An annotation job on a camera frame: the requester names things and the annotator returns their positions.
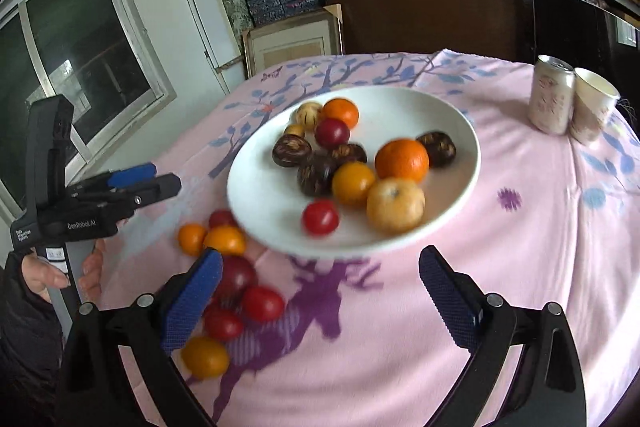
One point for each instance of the red plum front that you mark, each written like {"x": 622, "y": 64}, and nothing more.
{"x": 331, "y": 133}

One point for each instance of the pale yellow apple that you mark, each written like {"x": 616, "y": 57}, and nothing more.
{"x": 395, "y": 206}

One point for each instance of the white board leaning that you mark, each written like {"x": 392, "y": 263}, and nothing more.
{"x": 222, "y": 50}

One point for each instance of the window with white frame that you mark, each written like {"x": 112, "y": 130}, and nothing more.
{"x": 96, "y": 53}

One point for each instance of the white paper cup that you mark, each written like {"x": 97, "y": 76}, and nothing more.
{"x": 594, "y": 102}

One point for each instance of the white round plate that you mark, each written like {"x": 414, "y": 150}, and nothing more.
{"x": 266, "y": 200}

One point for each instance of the dark wooden cabinet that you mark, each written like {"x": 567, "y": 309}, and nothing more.
{"x": 494, "y": 28}

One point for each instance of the pink drink can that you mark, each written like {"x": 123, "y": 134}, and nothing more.
{"x": 551, "y": 99}

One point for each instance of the striped cream pepino melon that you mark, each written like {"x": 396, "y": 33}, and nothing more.
{"x": 308, "y": 114}

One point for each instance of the small red tomato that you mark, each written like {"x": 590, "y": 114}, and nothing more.
{"x": 320, "y": 218}

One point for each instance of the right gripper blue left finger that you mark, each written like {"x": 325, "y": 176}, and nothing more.
{"x": 184, "y": 298}

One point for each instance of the framed picture leaning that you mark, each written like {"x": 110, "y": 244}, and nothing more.
{"x": 315, "y": 33}

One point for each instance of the red plum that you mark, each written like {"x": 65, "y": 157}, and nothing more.
{"x": 331, "y": 133}
{"x": 237, "y": 274}

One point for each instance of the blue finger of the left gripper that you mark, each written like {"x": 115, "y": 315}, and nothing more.
{"x": 132, "y": 175}
{"x": 155, "y": 190}

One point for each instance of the brown round pear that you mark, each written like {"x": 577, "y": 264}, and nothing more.
{"x": 295, "y": 129}

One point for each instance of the small orange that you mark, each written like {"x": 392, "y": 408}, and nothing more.
{"x": 190, "y": 239}

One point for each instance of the person's left hand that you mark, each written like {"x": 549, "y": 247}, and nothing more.
{"x": 40, "y": 276}

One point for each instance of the large orange mandarin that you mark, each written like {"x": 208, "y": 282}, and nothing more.
{"x": 403, "y": 159}

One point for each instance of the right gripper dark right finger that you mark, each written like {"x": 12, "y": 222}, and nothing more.
{"x": 455, "y": 296}

